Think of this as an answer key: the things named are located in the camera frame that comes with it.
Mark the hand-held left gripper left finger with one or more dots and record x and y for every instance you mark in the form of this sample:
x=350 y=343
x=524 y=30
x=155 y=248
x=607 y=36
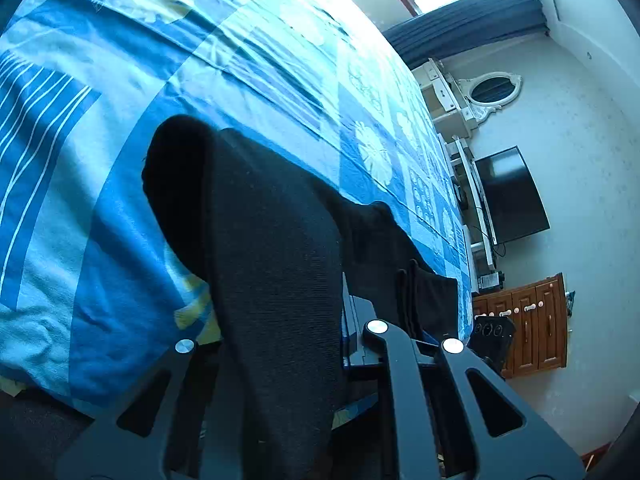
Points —
x=165 y=410

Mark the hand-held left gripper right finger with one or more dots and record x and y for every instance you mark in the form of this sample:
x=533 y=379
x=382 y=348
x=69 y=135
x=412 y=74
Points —
x=400 y=390

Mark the black studded pants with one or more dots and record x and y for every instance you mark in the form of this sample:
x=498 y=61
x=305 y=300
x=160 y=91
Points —
x=270 y=270

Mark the brown wooden cabinet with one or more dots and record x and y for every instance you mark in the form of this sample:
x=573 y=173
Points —
x=535 y=325

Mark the white television stand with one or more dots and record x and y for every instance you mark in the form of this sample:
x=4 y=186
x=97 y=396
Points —
x=475 y=200

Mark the black flat television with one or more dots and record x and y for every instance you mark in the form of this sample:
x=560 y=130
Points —
x=512 y=195

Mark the white dressing table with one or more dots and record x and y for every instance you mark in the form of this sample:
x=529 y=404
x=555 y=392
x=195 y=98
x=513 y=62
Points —
x=440 y=92

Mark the blue patterned bedsheet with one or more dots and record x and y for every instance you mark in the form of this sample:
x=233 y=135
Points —
x=100 y=110

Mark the white oval framed mirror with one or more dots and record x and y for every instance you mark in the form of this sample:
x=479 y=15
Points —
x=492 y=91

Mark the dark blue curtain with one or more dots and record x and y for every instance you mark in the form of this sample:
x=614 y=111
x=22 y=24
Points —
x=465 y=20

